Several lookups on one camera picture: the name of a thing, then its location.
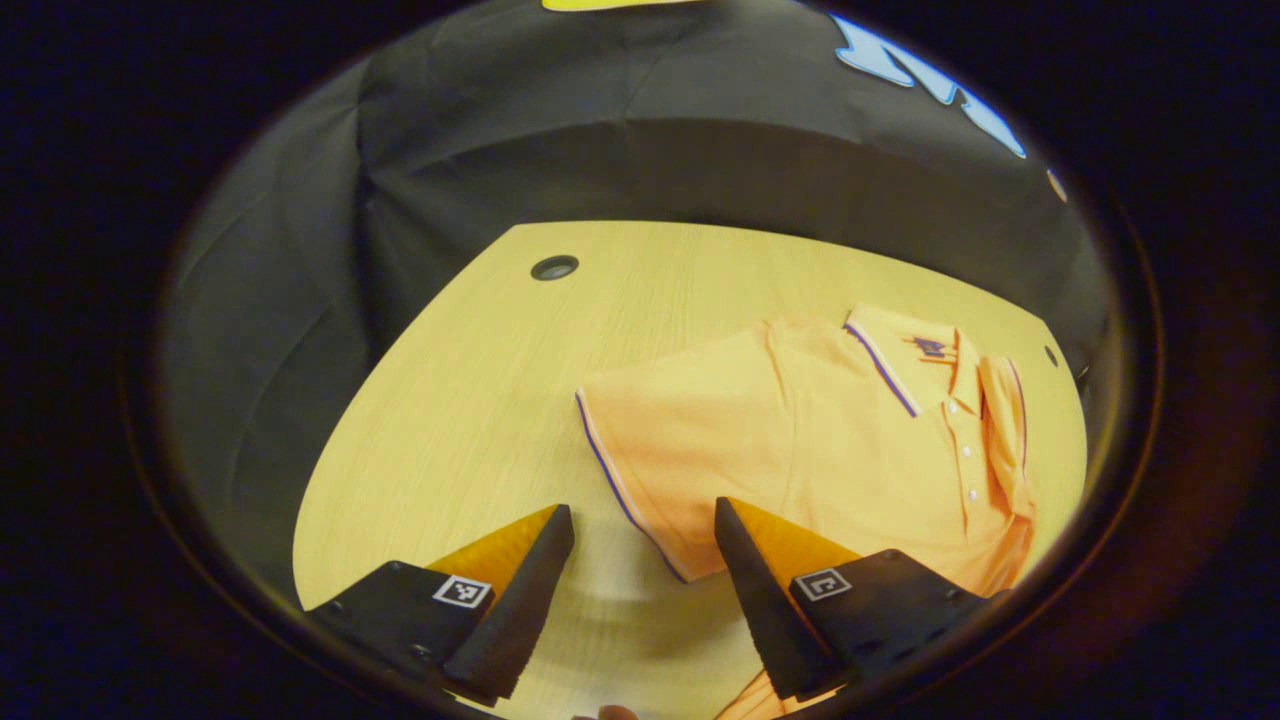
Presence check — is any orange T-shirt with purple trim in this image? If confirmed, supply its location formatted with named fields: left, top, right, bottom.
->
left=575, top=303, right=1041, bottom=720

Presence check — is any black backdrop cloth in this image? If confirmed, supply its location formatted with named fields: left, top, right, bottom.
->
left=160, top=0, right=1116, bottom=611

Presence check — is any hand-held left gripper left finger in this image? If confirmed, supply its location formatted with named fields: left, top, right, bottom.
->
left=303, top=503, right=577, bottom=701

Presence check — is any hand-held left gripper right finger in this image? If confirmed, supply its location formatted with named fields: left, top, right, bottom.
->
left=713, top=496, right=1009, bottom=701

